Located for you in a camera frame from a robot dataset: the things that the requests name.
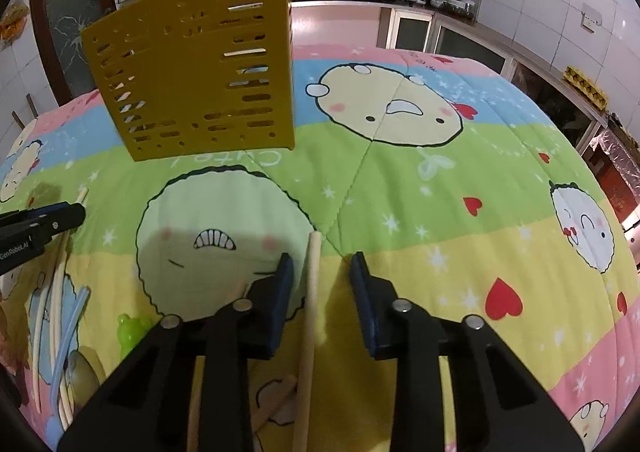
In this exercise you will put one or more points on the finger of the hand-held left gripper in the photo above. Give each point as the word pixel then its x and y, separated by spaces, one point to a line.
pixel 55 219

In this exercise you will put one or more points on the white wall socket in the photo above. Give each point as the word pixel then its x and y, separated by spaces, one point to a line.
pixel 591 21

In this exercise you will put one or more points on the yellow egg carton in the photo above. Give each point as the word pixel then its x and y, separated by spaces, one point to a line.
pixel 585 85

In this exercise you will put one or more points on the cartoon printed blanket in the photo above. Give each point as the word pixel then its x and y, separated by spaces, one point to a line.
pixel 400 192

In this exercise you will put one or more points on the yellow perforated utensil holder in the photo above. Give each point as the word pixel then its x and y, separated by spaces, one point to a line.
pixel 200 57

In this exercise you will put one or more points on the wooden chopstick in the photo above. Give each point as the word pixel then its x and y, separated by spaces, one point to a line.
pixel 311 307

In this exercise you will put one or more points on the red foil sheet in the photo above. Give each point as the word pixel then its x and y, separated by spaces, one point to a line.
pixel 617 167

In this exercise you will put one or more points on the dark wooden spoon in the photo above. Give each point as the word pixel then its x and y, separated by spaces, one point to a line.
pixel 82 374

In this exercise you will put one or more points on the green frog utensil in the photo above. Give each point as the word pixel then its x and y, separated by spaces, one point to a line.
pixel 132 334

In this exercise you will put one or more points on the blue plastic spoon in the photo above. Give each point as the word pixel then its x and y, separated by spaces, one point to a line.
pixel 72 332

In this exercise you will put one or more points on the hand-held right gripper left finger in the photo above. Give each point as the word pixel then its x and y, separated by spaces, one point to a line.
pixel 280 297

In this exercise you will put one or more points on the brown glass door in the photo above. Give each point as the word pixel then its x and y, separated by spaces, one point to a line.
pixel 65 27

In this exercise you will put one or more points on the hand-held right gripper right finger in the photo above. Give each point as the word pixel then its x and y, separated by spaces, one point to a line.
pixel 362 302

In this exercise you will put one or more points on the yellow hanging bag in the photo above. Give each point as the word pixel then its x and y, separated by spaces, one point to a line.
pixel 14 17

